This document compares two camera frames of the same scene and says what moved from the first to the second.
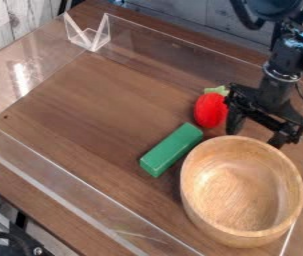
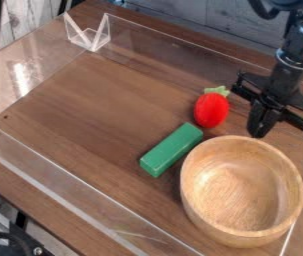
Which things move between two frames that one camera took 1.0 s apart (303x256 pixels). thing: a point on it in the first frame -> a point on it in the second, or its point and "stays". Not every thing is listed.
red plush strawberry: (210, 107) stays
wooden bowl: (241, 190) stays
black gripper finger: (235, 119) -> (255, 118)
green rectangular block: (170, 149) stays
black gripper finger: (278, 139) -> (269, 119)
